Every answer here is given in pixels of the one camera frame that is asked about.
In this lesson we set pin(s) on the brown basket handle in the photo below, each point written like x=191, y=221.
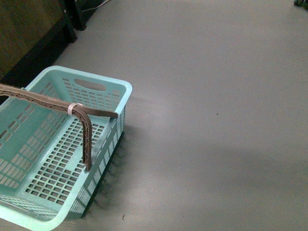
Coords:
x=82, y=113

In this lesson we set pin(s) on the light blue plastic basket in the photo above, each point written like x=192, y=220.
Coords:
x=43, y=180

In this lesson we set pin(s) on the dark wooden cabinet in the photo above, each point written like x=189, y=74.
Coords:
x=28, y=26

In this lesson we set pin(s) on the white cable tie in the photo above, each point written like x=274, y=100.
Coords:
x=71, y=107

